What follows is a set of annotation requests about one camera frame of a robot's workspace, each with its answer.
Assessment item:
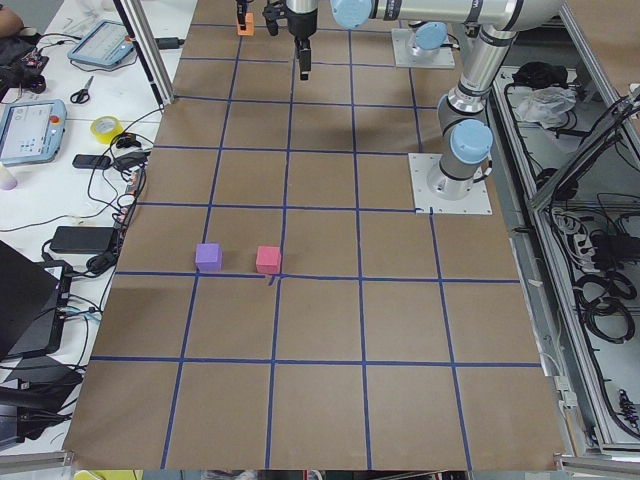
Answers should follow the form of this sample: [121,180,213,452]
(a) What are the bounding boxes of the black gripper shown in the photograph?
[236,0,317,81]

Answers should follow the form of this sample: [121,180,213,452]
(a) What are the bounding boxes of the orange foam cube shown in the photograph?
[237,12,255,36]

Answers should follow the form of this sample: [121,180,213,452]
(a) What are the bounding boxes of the far blue teach pendant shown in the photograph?
[67,20,134,69]

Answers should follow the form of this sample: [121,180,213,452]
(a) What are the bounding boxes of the blue teach pendant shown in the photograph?
[1,99,67,166]
[67,20,134,69]

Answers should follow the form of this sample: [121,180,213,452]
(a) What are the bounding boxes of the yellow tape roll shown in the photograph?
[90,116,124,145]

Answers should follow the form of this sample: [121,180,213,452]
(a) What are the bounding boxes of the black small remote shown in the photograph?
[72,154,112,170]

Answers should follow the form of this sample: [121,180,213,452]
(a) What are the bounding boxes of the pink foam cube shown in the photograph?
[255,245,282,275]

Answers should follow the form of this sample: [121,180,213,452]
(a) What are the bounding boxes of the purple foam cube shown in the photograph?
[195,242,223,272]

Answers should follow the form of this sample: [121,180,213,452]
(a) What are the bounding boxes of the near blue teach pendant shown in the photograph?
[1,99,67,166]

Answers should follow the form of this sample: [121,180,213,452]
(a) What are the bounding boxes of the white crumpled cloth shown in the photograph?
[515,87,577,129]

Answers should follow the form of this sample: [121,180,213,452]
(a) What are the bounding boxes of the black power adapter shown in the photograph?
[50,226,115,254]

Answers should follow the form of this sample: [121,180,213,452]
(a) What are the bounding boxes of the black laptop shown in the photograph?
[1,243,71,361]

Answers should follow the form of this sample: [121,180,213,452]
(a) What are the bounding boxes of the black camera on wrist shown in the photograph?
[262,0,286,36]

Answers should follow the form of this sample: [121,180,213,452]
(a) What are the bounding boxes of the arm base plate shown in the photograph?
[391,29,455,70]
[408,153,492,215]

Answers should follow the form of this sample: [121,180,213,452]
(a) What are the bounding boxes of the aluminium frame post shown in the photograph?
[113,0,174,107]

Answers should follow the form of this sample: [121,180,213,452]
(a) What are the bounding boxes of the black handled scissors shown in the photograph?
[69,76,94,105]

